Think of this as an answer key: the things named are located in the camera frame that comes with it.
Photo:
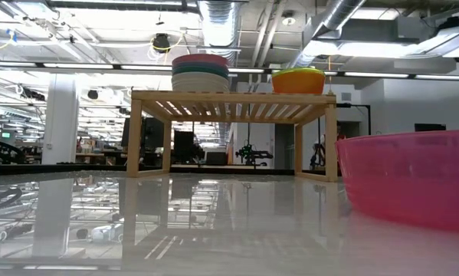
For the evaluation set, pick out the white bowl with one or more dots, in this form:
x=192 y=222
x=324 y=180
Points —
x=200 y=82

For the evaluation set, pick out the orange plastic bowl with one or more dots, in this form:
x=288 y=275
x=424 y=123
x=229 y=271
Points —
x=298 y=84

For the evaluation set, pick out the green plastic bowl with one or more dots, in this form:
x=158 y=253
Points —
x=298 y=70

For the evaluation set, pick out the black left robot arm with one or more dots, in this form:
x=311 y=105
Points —
x=3 y=149

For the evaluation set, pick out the wooden slatted shelf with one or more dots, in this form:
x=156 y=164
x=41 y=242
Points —
x=233 y=97

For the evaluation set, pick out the black box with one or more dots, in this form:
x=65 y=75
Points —
x=217 y=158

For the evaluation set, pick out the black and green robot device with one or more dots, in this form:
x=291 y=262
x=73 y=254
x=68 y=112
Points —
x=252 y=153

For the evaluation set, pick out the black monitor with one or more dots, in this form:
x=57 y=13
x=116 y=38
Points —
x=150 y=138

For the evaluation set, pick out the person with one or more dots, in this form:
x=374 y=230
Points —
x=319 y=149

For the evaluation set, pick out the black ceiling device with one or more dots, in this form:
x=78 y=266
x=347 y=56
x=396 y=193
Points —
x=161 y=41

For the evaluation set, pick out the white pillar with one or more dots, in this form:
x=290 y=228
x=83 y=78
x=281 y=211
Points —
x=60 y=122

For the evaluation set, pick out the translucent magenta plastic bowl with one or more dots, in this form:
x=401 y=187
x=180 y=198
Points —
x=409 y=180

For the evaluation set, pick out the ribbed silver ceiling duct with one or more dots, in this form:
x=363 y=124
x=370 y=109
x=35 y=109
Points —
x=219 y=23

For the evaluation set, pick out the black wall screen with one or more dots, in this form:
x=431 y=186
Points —
x=430 y=127

